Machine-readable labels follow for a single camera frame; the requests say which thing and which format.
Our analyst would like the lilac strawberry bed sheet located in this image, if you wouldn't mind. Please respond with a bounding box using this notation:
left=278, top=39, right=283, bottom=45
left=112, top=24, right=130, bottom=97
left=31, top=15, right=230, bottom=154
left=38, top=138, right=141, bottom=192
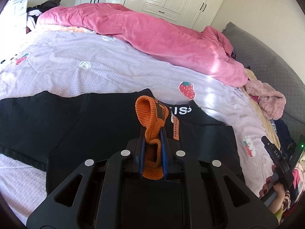
left=0, top=25, right=282, bottom=226

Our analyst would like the light pink fuzzy garment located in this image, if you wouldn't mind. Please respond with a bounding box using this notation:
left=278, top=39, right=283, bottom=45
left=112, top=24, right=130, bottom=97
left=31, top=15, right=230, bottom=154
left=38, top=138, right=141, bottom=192
left=245, top=80, right=286, bottom=120

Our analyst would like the dark clothes pile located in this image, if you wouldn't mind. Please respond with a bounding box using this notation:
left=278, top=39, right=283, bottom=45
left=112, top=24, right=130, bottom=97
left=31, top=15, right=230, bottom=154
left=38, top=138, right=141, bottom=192
left=26, top=0, right=61, bottom=13

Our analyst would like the black IKISS t-shirt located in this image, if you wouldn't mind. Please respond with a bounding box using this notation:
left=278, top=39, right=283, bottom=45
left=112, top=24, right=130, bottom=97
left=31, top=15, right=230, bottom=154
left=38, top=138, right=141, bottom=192
left=0, top=88, right=246, bottom=229

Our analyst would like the grey quilted headboard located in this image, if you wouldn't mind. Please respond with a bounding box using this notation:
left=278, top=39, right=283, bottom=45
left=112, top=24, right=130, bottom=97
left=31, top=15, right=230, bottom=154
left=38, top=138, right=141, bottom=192
left=222, top=22, right=305, bottom=125

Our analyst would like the right hand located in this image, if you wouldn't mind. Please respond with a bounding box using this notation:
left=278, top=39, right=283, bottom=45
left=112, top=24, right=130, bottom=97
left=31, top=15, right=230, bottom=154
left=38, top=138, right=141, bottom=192
left=259, top=176, right=285, bottom=214

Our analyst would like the white drawer cabinet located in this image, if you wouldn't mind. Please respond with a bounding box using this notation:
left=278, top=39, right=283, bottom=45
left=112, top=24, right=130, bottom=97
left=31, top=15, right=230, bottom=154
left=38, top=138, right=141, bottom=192
left=1, top=0, right=28, bottom=36

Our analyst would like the pink plush blanket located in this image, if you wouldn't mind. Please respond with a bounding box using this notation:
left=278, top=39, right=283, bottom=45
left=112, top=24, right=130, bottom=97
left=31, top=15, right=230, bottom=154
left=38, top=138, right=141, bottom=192
left=37, top=3, right=248, bottom=87

